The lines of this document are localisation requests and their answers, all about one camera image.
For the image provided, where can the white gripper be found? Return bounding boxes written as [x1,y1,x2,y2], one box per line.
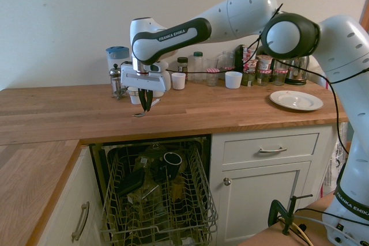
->
[120,63,171,113]

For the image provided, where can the metal spoon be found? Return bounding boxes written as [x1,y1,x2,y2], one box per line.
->
[132,99,161,118]

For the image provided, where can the built-in dishwasher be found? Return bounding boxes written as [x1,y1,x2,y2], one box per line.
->
[88,134,213,246]

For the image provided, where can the white ceramic cup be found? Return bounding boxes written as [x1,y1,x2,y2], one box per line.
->
[171,72,187,90]
[224,70,243,89]
[127,86,142,105]

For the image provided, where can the glass french press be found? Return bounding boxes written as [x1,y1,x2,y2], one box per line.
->
[108,63,129,101]

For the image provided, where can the dark-lidded spice jar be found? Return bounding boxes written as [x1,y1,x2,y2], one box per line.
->
[176,56,189,81]

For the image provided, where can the blue-lidded water pitcher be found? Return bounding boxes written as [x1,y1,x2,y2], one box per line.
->
[105,46,130,86]

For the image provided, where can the green-capped clear bottle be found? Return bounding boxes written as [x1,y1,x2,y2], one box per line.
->
[192,51,205,84]

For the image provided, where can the black mug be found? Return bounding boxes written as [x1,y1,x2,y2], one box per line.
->
[163,151,183,178]

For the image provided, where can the checked-lid glass jar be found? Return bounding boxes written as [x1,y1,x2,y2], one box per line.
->
[255,69,272,87]
[272,67,289,86]
[206,67,220,87]

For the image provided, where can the clear drinking glass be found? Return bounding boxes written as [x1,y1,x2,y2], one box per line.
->
[206,57,220,70]

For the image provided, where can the black rectangular container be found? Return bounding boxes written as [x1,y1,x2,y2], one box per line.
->
[117,169,146,196]

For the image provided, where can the large clear glass jar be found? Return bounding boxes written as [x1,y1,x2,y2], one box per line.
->
[220,51,236,71]

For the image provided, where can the black bottle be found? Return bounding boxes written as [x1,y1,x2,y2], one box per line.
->
[235,44,244,72]

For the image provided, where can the green-filled glass jar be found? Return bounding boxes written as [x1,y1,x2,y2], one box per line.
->
[241,72,256,87]

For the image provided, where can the red white yogurt pot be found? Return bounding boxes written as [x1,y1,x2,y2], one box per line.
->
[256,55,273,71]
[243,59,259,74]
[242,44,258,60]

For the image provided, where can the white cabinet drawer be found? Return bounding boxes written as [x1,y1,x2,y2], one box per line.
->
[222,133,321,165]

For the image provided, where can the white corner cabinet front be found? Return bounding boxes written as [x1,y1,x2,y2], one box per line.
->
[36,144,108,246]

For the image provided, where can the white plate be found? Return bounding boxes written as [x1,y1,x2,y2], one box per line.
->
[269,90,325,112]

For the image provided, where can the white cabinet door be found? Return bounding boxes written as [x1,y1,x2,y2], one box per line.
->
[221,160,312,245]

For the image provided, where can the stainless steel kettle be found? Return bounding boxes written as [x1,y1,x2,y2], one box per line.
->
[284,55,311,86]

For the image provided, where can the dark green screw clamp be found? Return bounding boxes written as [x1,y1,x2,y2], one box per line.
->
[268,194,314,236]

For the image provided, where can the wooden robot mounting table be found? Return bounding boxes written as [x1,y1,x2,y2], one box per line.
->
[238,191,341,246]

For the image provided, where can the printed plastic bag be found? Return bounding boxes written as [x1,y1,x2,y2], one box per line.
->
[319,121,353,198]

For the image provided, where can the wire dishwasher rack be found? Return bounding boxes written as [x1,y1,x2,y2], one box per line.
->
[100,139,219,246]

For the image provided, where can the metal drawer handle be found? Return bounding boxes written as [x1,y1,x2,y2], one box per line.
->
[258,147,288,154]

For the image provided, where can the brass cabinet handle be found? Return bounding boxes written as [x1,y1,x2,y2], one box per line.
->
[71,201,91,242]

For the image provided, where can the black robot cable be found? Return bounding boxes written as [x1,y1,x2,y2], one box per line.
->
[121,3,369,154]

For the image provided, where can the yellow cable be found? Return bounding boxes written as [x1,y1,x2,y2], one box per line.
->
[292,222,314,246]

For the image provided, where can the grey cable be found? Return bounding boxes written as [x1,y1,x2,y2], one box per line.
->
[293,214,363,244]

